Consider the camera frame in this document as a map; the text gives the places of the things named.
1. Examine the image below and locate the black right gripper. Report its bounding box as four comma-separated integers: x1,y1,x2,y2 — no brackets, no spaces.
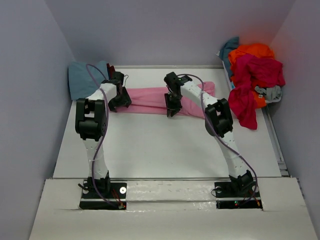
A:
164,92,183,117

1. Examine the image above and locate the pink t shirt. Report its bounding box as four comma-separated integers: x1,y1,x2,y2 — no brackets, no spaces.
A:
117,81,204,119

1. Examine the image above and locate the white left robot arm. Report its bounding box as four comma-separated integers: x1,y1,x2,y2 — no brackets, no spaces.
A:
75,71,132,199

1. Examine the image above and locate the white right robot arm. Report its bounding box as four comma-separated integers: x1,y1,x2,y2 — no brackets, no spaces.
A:
164,72,258,203

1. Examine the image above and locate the folded dark red t shirt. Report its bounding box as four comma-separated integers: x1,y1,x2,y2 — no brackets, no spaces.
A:
106,63,116,79

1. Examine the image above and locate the folded light blue t shirt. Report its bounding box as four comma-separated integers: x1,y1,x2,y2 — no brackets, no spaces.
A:
68,60,109,101

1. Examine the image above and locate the clear plastic bin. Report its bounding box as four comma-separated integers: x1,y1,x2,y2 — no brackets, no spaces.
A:
216,49,233,90

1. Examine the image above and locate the magenta t shirt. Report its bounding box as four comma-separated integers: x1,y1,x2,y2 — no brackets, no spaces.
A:
228,54,286,130

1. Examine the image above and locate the teal t shirt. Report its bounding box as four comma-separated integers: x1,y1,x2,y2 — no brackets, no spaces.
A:
219,36,240,68

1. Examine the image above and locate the grey t shirt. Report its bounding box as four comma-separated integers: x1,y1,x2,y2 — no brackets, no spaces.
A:
254,85,283,104

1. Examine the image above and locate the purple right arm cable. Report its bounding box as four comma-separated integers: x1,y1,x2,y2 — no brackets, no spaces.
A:
177,73,259,208

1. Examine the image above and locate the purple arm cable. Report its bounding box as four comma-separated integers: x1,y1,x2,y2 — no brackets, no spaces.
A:
85,63,126,208
177,73,259,208

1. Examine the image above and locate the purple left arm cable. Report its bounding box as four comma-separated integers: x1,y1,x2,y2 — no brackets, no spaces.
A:
85,63,126,208

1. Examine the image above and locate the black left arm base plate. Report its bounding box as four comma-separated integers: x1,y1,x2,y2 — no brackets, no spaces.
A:
78,180,127,211

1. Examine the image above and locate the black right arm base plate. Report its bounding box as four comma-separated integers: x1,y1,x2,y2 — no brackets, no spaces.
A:
210,181,263,210

